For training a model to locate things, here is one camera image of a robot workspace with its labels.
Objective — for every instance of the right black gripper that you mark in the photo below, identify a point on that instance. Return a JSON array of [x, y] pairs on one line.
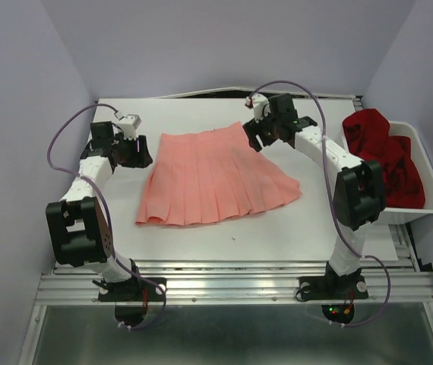
[[251, 130]]

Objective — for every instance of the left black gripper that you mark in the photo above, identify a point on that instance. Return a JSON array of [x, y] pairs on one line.
[[140, 159]]

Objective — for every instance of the pink pleated skirt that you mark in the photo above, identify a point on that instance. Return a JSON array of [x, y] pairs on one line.
[[211, 176]]

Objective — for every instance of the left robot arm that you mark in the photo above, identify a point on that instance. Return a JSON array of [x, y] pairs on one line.
[[79, 226]]

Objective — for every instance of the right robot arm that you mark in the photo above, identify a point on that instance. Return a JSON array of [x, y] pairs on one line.
[[355, 191]]

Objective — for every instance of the red skirt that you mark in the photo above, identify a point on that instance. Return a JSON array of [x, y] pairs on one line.
[[367, 134]]

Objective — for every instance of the white plastic bin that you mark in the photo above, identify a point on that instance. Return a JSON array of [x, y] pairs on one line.
[[420, 159]]

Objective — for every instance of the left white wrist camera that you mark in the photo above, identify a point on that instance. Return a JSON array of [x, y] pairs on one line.
[[128, 125]]

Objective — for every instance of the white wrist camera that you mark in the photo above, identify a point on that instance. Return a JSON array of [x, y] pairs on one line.
[[128, 125], [259, 104]]

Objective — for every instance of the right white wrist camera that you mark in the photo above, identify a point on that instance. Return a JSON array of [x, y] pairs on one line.
[[259, 104]]

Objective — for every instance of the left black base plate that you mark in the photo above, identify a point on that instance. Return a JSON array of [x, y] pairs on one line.
[[131, 290]]

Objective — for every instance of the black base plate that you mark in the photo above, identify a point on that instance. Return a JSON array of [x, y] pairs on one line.
[[131, 290], [332, 289]]

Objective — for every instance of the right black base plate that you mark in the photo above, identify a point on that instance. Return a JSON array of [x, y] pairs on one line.
[[332, 289]]

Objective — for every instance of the aluminium rail frame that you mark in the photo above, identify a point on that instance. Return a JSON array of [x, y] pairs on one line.
[[248, 263]]

